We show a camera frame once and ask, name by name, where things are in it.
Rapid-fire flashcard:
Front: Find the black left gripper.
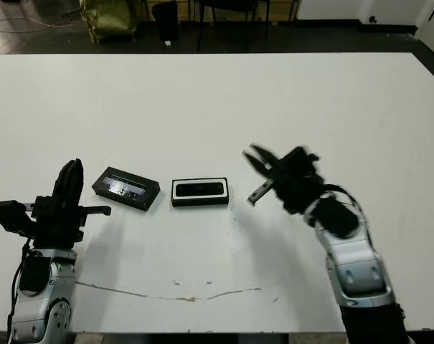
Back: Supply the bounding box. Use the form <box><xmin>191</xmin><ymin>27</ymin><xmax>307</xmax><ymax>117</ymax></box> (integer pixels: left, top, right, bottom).
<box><xmin>22</xmin><ymin>158</ymin><xmax>113</xmax><ymax>249</ymax></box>

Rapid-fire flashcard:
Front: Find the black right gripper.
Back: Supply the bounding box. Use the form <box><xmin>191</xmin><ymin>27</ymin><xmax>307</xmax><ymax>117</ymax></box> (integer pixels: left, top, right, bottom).
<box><xmin>242</xmin><ymin>144</ymin><xmax>327</xmax><ymax>215</ymax></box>

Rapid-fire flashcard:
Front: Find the black glossy box lid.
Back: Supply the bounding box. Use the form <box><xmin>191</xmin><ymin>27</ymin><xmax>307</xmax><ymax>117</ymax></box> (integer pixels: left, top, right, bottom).
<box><xmin>91</xmin><ymin>166</ymin><xmax>162</xmax><ymax>212</ymax></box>

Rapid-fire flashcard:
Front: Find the black bar-shaped camera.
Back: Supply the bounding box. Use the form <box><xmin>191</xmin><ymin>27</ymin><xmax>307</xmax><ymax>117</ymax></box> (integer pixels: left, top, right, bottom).
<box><xmin>175</xmin><ymin>181</ymin><xmax>225</xmax><ymax>199</ymax></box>

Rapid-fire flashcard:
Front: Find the black box white foam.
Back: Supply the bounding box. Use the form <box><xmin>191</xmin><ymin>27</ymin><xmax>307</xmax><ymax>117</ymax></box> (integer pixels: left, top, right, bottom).
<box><xmin>171</xmin><ymin>176</ymin><xmax>229</xmax><ymax>208</ymax></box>

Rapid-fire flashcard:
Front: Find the black upright case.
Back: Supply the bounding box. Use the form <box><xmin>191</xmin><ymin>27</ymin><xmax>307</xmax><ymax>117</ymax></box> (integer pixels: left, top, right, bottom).
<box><xmin>154</xmin><ymin>1</ymin><xmax>179</xmax><ymax>41</ymax></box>

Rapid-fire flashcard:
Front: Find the yellow-green bag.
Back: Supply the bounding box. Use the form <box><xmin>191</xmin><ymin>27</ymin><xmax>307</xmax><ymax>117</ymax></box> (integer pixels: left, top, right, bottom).
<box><xmin>79</xmin><ymin>0</ymin><xmax>137</xmax><ymax>44</ymax></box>

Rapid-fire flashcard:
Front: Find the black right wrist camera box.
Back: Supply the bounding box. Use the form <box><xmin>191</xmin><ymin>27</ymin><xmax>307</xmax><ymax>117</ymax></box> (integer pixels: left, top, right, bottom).
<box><xmin>283</xmin><ymin>145</ymin><xmax>320</xmax><ymax>170</ymax></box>

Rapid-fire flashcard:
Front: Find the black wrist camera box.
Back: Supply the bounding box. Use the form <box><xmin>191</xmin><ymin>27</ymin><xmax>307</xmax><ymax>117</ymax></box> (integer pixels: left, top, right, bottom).
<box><xmin>0</xmin><ymin>200</ymin><xmax>33</xmax><ymax>237</ymax></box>
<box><xmin>283</xmin><ymin>145</ymin><xmax>320</xmax><ymax>170</ymax></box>

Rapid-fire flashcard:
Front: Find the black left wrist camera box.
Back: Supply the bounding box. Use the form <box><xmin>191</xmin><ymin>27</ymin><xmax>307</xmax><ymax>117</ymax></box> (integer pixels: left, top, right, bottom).
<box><xmin>0</xmin><ymin>200</ymin><xmax>33</xmax><ymax>237</ymax></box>

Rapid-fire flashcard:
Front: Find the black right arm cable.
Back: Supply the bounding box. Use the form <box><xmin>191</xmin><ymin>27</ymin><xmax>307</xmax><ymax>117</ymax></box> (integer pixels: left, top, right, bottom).
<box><xmin>320</xmin><ymin>183</ymin><xmax>362</xmax><ymax>216</ymax></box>

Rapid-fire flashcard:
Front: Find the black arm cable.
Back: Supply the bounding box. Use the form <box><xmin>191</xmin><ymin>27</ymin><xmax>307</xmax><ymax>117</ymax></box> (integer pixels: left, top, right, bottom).
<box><xmin>7</xmin><ymin>239</ymin><xmax>32</xmax><ymax>323</ymax></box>
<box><xmin>320</xmin><ymin>183</ymin><xmax>362</xmax><ymax>216</ymax></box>

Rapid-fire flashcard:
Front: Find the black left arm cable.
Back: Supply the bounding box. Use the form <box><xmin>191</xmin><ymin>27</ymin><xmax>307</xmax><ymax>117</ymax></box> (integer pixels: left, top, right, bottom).
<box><xmin>7</xmin><ymin>239</ymin><xmax>32</xmax><ymax>323</ymax></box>

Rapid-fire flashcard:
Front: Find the white floor cable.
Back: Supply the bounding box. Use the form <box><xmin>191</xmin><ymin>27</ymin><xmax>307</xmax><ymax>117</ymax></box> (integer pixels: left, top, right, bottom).
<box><xmin>0</xmin><ymin>9</ymin><xmax>83</xmax><ymax>33</ymax></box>

